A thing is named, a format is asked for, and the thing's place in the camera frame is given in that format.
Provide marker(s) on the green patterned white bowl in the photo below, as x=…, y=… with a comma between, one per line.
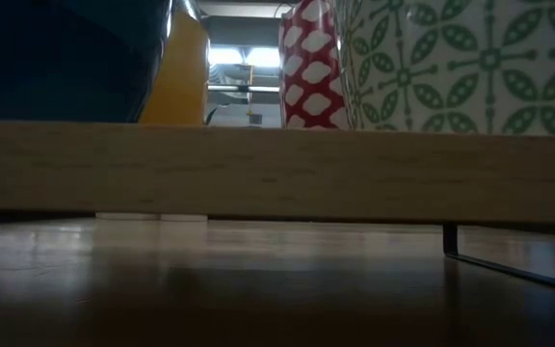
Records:
x=475, y=67

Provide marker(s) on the dark blue bowl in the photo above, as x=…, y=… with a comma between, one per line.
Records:
x=56, y=58

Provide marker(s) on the orange yellow mug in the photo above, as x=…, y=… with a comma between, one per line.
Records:
x=178, y=77

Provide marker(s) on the grey ceiling pipe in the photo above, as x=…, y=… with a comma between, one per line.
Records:
x=244, y=88

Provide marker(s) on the red white patterned mug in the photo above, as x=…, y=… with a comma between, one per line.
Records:
x=311, y=67

